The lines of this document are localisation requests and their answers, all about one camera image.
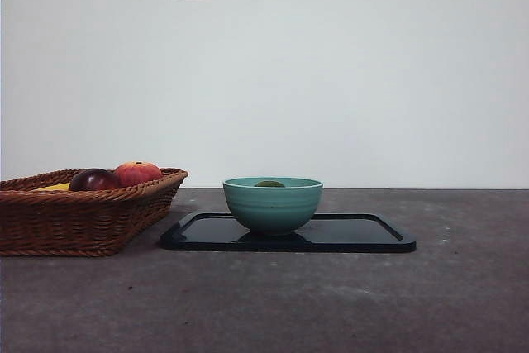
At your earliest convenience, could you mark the teal ceramic bowl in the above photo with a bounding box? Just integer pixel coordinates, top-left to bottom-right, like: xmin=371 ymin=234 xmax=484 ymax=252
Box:
xmin=222 ymin=177 xmax=325 ymax=237

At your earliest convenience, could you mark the black rectangular tray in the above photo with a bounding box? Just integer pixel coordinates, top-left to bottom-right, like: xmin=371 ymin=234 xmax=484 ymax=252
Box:
xmin=160 ymin=212 xmax=417 ymax=253

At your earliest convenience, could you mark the red orange peach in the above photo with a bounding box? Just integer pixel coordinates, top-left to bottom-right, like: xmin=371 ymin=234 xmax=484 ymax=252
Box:
xmin=113 ymin=160 xmax=164 ymax=188

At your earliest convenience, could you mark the dark purple plum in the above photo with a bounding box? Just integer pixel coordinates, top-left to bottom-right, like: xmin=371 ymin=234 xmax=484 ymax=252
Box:
xmin=68 ymin=168 xmax=123 ymax=192

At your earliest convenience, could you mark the brown wicker basket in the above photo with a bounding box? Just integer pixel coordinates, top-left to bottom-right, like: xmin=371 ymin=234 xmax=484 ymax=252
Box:
xmin=0 ymin=167 xmax=189 ymax=257

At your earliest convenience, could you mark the yellow fruit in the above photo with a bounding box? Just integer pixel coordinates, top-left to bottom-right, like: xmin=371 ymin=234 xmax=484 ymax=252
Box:
xmin=34 ymin=182 xmax=72 ymax=193

